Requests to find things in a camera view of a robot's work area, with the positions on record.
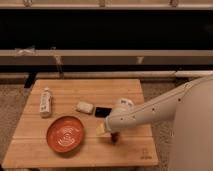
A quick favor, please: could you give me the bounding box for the dark red pepper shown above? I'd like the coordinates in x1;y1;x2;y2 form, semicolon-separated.
111;132;120;144

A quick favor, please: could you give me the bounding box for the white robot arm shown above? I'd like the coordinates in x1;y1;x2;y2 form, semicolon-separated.
97;75;213;171

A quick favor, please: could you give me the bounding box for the orange ceramic plate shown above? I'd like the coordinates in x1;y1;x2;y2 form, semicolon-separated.
46;116;85;153

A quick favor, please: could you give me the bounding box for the black smartphone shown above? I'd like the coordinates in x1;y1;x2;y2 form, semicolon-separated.
95;107;112;118

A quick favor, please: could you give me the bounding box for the white wrapped packet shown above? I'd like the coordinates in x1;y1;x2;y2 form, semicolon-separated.
76;101;94;114

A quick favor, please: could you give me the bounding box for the wooden table board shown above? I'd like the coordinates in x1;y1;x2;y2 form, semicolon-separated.
2;79;158;169

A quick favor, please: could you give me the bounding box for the white plastic bottle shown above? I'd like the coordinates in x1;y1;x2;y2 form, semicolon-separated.
39;87;52;118

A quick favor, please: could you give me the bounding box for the grey metal rail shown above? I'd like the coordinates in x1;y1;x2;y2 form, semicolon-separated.
0;49;213;66

